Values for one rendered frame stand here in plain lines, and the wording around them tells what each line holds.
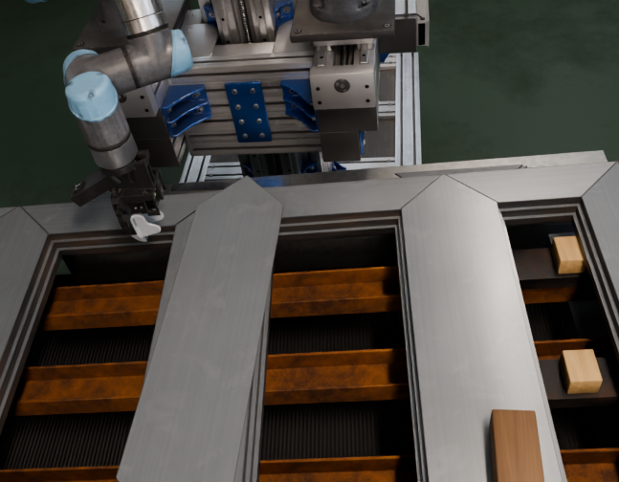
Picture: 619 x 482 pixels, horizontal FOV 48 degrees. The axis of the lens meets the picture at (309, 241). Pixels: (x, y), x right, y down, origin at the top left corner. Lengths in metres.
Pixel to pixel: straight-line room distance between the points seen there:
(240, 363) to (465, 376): 0.36
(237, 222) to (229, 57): 0.47
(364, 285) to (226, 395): 0.46
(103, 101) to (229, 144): 0.69
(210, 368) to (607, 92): 2.36
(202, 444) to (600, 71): 2.58
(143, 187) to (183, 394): 0.37
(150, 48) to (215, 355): 0.53
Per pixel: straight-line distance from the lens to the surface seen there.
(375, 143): 2.51
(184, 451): 1.10
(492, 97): 3.07
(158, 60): 1.25
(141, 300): 1.54
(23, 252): 1.48
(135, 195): 1.26
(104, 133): 1.18
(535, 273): 1.36
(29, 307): 1.40
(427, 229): 1.30
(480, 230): 1.30
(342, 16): 1.54
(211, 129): 1.77
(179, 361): 1.18
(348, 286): 1.45
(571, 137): 2.90
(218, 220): 1.37
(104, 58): 1.26
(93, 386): 1.45
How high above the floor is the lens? 1.81
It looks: 47 degrees down
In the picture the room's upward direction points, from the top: 10 degrees counter-clockwise
